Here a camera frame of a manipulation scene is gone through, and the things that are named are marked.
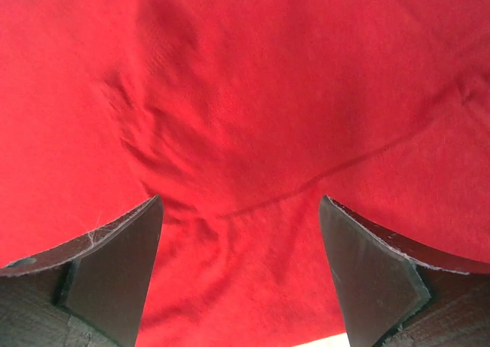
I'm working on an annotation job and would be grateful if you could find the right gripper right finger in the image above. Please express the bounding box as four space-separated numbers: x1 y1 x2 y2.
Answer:
319 196 489 346

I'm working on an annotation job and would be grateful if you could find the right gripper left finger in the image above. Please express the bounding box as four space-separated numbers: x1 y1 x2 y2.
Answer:
1 196 164 346

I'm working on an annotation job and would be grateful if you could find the dark red t shirt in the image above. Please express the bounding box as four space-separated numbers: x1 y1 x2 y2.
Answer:
1 0 489 346

